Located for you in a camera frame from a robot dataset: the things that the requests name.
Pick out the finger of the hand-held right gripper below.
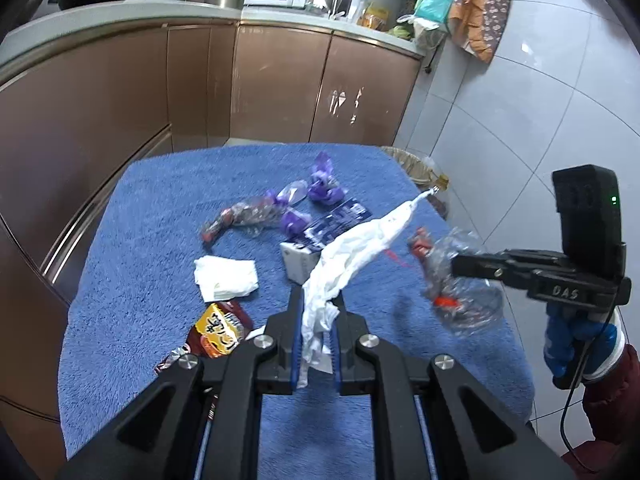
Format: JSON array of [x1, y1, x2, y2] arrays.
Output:
[[451, 249, 568, 288]]

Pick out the clear plastic wrapper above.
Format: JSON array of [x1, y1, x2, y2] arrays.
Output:
[[407, 227, 503, 333]]

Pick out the person's right forearm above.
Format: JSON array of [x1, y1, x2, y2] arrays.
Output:
[[560, 345, 640, 476]]

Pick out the brown kitchen cabinets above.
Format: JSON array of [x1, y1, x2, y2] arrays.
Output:
[[0, 17, 421, 421]]

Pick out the dark blue printed packet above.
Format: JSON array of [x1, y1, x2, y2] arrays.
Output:
[[302, 200, 373, 253]]

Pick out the small white box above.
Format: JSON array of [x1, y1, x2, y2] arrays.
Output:
[[280, 241, 321, 283]]

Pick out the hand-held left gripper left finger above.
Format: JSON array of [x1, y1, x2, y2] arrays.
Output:
[[55, 285, 306, 480]]

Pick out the yellow food package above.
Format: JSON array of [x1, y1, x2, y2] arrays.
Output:
[[360, 2, 391, 28]]

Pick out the clear wrapper with red print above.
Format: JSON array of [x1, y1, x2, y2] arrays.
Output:
[[200, 200, 281, 246]]

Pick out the orange snack packet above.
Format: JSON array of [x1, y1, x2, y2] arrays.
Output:
[[155, 301, 251, 373]]

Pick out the black cable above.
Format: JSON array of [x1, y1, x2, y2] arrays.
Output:
[[560, 300, 621, 458]]

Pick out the white plastic bag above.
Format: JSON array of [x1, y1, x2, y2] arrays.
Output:
[[297, 185, 443, 391]]

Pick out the blue fluffy towel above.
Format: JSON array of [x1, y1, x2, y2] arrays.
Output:
[[57, 142, 536, 480]]

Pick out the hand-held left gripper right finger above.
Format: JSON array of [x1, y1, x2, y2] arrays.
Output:
[[327, 292, 576, 480]]

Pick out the white bag on countertop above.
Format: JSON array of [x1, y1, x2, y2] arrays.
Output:
[[397, 12, 441, 53]]

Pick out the white tissue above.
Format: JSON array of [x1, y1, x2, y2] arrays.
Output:
[[194, 256, 259, 303]]

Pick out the person's right hand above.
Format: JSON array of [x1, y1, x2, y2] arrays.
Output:
[[544, 302, 626, 386]]

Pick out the purple crumpled wrapper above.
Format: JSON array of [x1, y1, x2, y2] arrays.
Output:
[[306, 151, 348, 206]]

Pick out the bin with plastic liner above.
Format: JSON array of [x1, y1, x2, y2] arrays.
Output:
[[380, 146, 451, 221]]

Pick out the patterned hanging apron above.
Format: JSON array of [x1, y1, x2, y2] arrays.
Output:
[[448, 0, 512, 63]]

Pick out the small purple wrapper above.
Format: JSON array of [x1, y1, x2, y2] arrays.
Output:
[[280, 210, 312, 236]]

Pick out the purple and clear wrapper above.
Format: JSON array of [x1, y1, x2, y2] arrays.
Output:
[[265, 179, 311, 208]]

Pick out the white kitchen countertop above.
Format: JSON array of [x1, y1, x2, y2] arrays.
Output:
[[0, 1, 426, 76]]

